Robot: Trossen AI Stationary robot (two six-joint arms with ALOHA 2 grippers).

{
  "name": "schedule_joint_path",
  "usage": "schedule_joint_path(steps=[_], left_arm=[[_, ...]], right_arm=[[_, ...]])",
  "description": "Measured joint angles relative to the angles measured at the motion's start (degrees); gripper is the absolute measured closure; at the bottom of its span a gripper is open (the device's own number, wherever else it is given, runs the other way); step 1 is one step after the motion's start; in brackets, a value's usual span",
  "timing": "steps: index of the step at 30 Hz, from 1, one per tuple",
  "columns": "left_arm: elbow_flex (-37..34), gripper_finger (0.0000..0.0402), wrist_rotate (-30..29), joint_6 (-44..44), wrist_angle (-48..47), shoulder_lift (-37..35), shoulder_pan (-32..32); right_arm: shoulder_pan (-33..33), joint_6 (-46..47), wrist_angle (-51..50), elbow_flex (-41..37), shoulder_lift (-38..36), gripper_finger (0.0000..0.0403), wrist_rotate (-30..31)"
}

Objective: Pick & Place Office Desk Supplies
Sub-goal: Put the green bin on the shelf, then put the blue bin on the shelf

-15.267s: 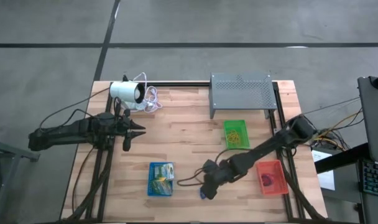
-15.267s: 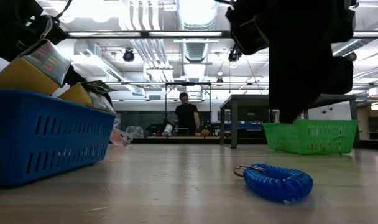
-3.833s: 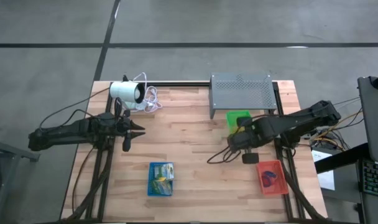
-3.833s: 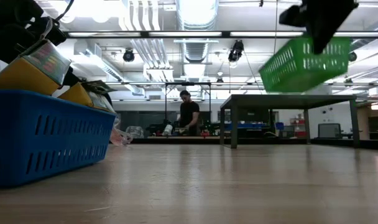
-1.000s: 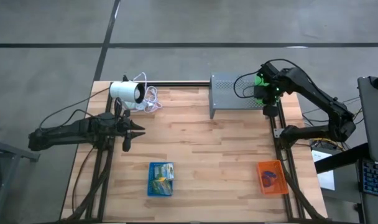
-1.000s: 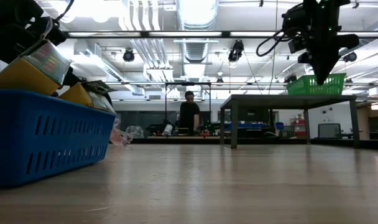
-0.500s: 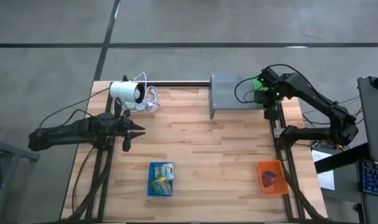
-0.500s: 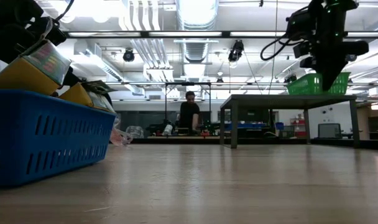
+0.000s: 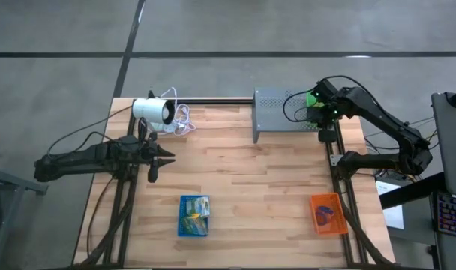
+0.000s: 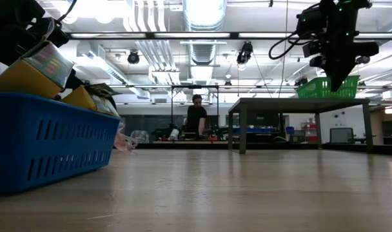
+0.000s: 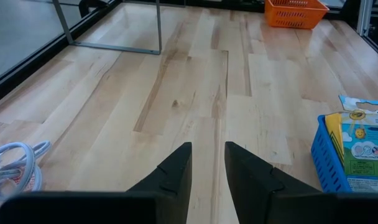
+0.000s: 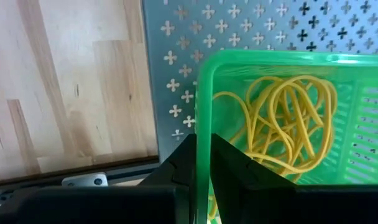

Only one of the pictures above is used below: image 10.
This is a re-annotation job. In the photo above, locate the sticky notes pack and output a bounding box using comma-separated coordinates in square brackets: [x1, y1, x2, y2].
[0, 15, 75, 100]
[58, 82, 123, 117]

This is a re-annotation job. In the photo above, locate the white cable bundle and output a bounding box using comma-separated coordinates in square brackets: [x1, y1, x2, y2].
[113, 122, 139, 152]

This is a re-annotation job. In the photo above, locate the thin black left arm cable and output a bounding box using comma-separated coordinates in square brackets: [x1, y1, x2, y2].
[58, 0, 78, 22]

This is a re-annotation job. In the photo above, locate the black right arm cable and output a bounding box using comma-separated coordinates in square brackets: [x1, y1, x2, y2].
[268, 30, 313, 61]

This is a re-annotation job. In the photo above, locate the blue plastic basket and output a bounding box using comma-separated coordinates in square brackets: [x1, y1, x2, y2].
[0, 92, 121, 195]

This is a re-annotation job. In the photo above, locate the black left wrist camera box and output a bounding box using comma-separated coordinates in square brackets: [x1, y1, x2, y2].
[0, 0, 70, 48]

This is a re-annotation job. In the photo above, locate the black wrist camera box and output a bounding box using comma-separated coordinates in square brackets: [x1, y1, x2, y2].
[301, 40, 323, 59]
[0, 0, 70, 48]

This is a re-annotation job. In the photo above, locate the green plastic basket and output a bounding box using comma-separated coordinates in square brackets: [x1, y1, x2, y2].
[295, 75, 361, 99]

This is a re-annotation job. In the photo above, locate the person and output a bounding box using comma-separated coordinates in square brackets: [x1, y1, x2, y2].
[185, 93, 210, 142]

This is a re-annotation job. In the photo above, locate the grey perforated metal shelf riser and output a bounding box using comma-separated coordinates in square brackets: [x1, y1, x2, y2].
[228, 97, 374, 155]

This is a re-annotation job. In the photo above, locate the clear plastic bag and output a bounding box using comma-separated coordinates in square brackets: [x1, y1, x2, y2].
[130, 130, 150, 144]

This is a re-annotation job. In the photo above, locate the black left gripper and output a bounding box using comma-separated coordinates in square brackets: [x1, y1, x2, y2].
[0, 32, 86, 91]

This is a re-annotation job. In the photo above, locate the grey monitor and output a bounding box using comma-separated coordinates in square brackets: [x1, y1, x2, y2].
[329, 127, 355, 144]

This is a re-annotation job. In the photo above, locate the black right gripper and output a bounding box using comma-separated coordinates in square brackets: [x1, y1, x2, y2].
[310, 41, 380, 93]

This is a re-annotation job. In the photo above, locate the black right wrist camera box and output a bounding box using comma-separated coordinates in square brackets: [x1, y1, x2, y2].
[301, 40, 323, 59]

